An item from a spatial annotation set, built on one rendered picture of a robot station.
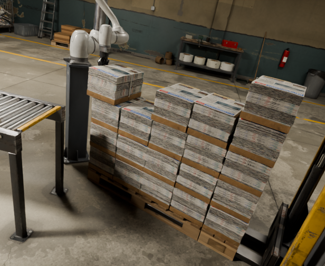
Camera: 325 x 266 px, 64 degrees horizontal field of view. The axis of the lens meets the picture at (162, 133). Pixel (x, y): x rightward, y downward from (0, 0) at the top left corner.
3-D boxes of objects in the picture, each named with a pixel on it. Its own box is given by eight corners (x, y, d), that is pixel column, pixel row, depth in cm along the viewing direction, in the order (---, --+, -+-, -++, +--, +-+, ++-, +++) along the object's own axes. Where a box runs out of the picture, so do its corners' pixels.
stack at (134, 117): (112, 162, 279) (121, 88, 243) (213, 214, 234) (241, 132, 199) (86, 179, 247) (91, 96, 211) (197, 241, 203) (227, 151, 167)
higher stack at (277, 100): (212, 214, 235) (261, 73, 179) (245, 230, 223) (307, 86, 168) (196, 241, 203) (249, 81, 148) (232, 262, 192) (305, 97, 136)
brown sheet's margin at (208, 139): (206, 119, 210) (208, 114, 208) (240, 132, 198) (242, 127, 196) (186, 133, 179) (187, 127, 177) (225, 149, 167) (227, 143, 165)
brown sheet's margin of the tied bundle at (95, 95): (99, 91, 225) (99, 86, 223) (126, 101, 214) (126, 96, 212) (86, 94, 212) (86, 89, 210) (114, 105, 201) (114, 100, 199)
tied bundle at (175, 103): (173, 108, 221) (179, 82, 211) (205, 120, 210) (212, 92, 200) (150, 119, 190) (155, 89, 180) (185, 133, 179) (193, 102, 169)
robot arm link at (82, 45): (65, 54, 230) (66, 27, 221) (83, 54, 244) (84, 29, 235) (76, 58, 222) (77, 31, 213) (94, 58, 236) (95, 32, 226)
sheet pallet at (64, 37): (100, 50, 832) (101, 31, 808) (89, 53, 758) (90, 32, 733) (65, 42, 842) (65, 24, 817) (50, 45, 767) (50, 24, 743)
